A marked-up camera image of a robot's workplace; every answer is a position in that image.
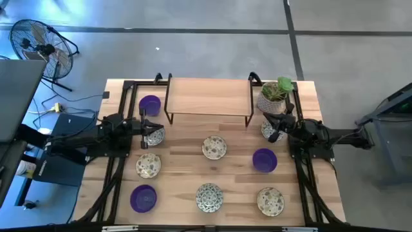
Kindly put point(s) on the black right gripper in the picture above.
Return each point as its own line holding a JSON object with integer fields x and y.
{"x": 288, "y": 124}

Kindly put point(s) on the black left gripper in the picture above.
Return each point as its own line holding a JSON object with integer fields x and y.
{"x": 143, "y": 127}

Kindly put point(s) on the teal bowl with patterned inside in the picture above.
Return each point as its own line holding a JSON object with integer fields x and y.
{"x": 209, "y": 197}
{"x": 157, "y": 138}
{"x": 266, "y": 131}

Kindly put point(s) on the purple plastic mini bowl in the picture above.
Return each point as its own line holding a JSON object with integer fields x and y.
{"x": 143, "y": 198}
{"x": 150, "y": 104}
{"x": 264, "y": 160}

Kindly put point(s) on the yellow bowl with pear print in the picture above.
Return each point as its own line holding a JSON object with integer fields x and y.
{"x": 214, "y": 147}
{"x": 270, "y": 201}
{"x": 148, "y": 165}

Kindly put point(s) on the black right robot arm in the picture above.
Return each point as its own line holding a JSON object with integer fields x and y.
{"x": 315, "y": 135}

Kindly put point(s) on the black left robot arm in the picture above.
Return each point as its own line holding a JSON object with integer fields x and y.
{"x": 96, "y": 138}

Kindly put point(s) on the potted green plant patterned pot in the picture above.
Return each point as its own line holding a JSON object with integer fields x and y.
{"x": 272, "y": 101}

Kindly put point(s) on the black power adapter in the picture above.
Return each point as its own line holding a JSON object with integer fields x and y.
{"x": 105, "y": 95}

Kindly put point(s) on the wooden shelf riser metal legs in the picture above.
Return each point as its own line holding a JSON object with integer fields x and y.
{"x": 209, "y": 96}

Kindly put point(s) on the dark blue box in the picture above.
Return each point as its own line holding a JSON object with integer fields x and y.
{"x": 67, "y": 161}

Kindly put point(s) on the yellow white power strip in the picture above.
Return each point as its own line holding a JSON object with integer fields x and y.
{"x": 57, "y": 107}

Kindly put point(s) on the grey metal stand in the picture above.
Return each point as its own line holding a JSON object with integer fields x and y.
{"x": 386, "y": 125}

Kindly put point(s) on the white cylindrical object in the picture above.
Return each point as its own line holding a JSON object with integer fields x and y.
{"x": 25, "y": 167}

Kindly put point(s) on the black floor fan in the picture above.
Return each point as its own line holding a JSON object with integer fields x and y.
{"x": 45, "y": 49}

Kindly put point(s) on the dark grey side table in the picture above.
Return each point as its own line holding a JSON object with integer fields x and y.
{"x": 19, "y": 96}

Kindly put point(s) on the black aluminium table frame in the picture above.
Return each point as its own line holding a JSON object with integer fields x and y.
{"x": 148, "y": 83}

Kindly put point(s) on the silver metal bracket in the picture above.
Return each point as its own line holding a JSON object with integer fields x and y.
{"x": 295, "y": 229}
{"x": 119, "y": 228}

